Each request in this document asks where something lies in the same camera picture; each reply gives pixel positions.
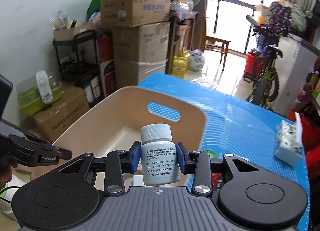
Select beige plastic storage bin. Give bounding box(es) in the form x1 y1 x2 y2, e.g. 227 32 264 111
31 85 207 187

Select white pill bottle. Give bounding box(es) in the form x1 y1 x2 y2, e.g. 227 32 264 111
140 124 180 186

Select green round tin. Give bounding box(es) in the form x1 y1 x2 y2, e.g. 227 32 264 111
202 149 218 158

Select floor cardboard box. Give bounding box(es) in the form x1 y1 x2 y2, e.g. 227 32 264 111
32 85 89 143

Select green clear lid container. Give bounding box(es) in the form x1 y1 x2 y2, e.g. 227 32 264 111
16 71 62 116

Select white tissue pack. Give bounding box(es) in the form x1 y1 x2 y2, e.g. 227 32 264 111
273 112 303 167

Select green black bicycle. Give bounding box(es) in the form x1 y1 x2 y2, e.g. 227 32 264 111
243 15 290 111

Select black metal shelf rack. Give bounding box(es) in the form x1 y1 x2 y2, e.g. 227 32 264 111
53 29 104 108

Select yellow oil jug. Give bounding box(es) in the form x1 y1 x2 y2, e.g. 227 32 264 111
171 50 191 79

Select white plastic bag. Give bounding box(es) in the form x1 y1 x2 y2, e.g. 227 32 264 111
188 49 205 72

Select stacked large cardboard boxes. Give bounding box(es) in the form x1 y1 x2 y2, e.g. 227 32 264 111
112 22 170 88

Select wooden chair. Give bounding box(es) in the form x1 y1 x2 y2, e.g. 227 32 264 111
199 0 231 72

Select white chest freezer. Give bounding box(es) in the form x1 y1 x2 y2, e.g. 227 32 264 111
272 34 319 117

